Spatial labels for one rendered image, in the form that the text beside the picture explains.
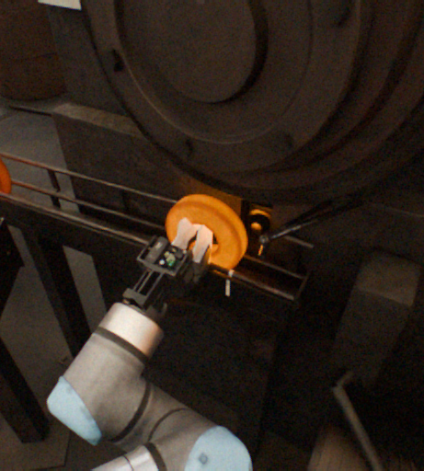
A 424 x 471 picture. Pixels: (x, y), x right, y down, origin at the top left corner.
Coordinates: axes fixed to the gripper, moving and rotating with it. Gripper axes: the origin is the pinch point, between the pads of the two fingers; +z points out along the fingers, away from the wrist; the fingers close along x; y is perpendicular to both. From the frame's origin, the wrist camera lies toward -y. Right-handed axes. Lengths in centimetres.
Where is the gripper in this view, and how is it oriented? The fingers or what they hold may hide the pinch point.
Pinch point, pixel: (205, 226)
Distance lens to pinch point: 71.2
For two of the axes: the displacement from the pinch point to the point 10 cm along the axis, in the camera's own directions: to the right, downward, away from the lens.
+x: -8.7, -3.2, 3.7
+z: 4.8, -7.5, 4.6
